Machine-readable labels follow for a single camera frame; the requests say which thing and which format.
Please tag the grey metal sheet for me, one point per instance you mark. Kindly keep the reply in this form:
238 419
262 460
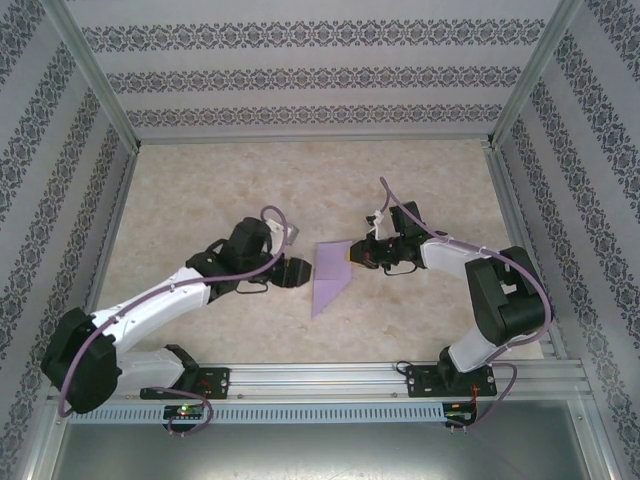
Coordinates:
320 450

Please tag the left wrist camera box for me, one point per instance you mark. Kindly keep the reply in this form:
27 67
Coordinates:
282 231

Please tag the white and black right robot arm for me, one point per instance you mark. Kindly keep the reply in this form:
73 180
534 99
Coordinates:
505 300

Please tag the aluminium side rail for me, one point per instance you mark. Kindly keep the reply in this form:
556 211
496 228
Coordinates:
106 250
517 225

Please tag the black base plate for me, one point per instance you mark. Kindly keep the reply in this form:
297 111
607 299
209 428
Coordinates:
420 382
220 382

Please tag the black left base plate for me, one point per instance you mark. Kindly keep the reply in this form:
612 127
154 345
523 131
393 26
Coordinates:
220 382

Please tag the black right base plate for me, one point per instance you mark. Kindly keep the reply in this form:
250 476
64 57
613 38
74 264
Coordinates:
420 382

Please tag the purple paper sheet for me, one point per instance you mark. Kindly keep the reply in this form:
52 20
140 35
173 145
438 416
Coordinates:
327 270

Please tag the left controller board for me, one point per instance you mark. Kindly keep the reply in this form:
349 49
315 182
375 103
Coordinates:
185 411

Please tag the aluminium frame post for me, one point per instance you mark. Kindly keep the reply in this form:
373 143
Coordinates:
97 75
531 75

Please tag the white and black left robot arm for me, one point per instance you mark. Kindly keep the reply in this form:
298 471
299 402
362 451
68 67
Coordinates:
80 365

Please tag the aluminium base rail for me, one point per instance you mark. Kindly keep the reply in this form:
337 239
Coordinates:
320 380

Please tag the controller board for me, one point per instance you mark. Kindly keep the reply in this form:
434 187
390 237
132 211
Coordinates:
457 411
185 411

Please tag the right controller board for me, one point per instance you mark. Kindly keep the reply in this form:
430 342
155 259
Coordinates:
457 411

